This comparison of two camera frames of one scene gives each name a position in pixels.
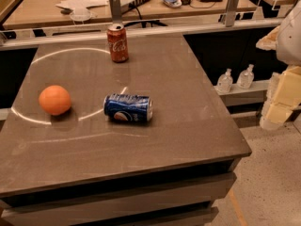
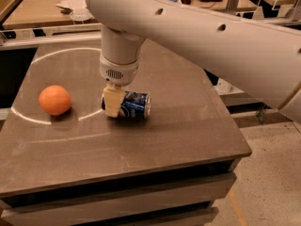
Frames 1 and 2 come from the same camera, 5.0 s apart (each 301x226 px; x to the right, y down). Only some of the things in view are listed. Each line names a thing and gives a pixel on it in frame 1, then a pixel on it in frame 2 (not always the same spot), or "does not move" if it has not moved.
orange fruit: (55, 100) does not move
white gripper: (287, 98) → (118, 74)
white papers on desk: (81, 4) does not move
